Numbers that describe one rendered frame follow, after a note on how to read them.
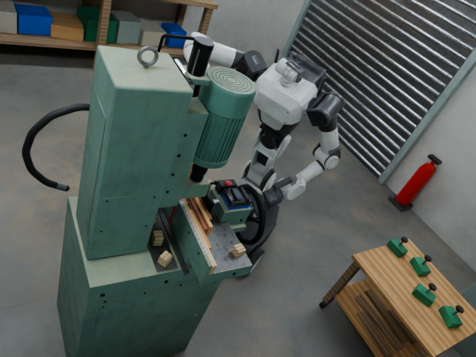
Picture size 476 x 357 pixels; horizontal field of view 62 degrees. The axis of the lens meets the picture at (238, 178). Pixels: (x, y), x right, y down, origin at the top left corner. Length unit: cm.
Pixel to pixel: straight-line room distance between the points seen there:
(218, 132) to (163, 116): 24
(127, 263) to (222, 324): 106
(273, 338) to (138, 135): 171
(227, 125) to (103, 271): 68
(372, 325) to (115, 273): 172
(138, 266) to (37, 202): 140
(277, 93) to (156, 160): 82
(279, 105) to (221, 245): 72
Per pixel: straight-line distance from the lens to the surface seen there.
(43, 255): 256
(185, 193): 153
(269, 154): 227
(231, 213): 165
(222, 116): 128
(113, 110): 110
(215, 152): 136
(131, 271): 154
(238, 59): 197
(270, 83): 190
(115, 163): 122
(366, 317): 273
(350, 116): 464
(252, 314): 258
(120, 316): 172
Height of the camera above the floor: 204
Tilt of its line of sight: 37 degrees down
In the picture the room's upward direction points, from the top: 24 degrees clockwise
